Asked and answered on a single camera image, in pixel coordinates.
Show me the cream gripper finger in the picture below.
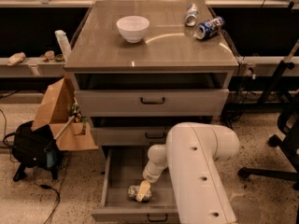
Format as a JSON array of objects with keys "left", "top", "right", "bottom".
[{"left": 135, "top": 180, "right": 151, "bottom": 202}]

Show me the crushed 7up can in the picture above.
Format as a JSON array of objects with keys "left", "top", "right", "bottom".
[{"left": 127, "top": 185, "right": 151, "bottom": 202}]

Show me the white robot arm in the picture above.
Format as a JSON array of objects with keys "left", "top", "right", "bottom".
[{"left": 135, "top": 122, "right": 240, "bottom": 224}]

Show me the bottom grey drawer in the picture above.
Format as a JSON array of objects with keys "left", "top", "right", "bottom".
[{"left": 92, "top": 147, "right": 179, "bottom": 224}]

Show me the grey drawer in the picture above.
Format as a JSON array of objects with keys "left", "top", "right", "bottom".
[
  {"left": 91, "top": 127, "right": 170, "bottom": 146},
  {"left": 75, "top": 89, "right": 229, "bottom": 117},
  {"left": 92, "top": 147, "right": 179, "bottom": 224}
]

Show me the middle grey drawer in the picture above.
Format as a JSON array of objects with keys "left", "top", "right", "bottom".
[{"left": 91, "top": 127, "right": 170, "bottom": 146}]

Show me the top grey drawer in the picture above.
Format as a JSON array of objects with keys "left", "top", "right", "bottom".
[{"left": 75, "top": 89, "right": 229, "bottom": 117}]

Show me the grey drawer cabinet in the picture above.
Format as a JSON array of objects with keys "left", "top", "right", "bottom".
[{"left": 64, "top": 0, "right": 240, "bottom": 161}]

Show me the blue pepsi can lying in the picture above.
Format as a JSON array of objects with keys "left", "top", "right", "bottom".
[{"left": 195, "top": 16, "right": 225, "bottom": 40}]

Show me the silver blue upright can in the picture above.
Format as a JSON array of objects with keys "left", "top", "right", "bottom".
[{"left": 185, "top": 4, "right": 198, "bottom": 27}]

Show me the black bag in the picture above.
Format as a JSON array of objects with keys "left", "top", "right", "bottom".
[{"left": 12, "top": 121, "right": 61, "bottom": 182}]

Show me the brown cardboard box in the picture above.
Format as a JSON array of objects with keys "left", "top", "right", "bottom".
[{"left": 32, "top": 77, "right": 97, "bottom": 151}]

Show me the black office chair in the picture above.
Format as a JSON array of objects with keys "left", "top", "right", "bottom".
[{"left": 237, "top": 94, "right": 299, "bottom": 190}]

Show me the white ceramic bowl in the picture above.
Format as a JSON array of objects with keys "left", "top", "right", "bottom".
[{"left": 117, "top": 16, "right": 150, "bottom": 43}]

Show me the white plastic bottle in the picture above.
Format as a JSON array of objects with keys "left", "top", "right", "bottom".
[{"left": 55, "top": 30, "right": 71, "bottom": 60}]

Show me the grey side shelf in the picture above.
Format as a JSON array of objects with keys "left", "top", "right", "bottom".
[{"left": 0, "top": 57, "right": 64, "bottom": 78}]

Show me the beige object on shelf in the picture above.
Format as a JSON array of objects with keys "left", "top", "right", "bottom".
[{"left": 8, "top": 52, "right": 26, "bottom": 66}]

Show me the black floor cable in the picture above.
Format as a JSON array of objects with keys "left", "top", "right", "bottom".
[{"left": 33, "top": 166, "right": 61, "bottom": 224}]

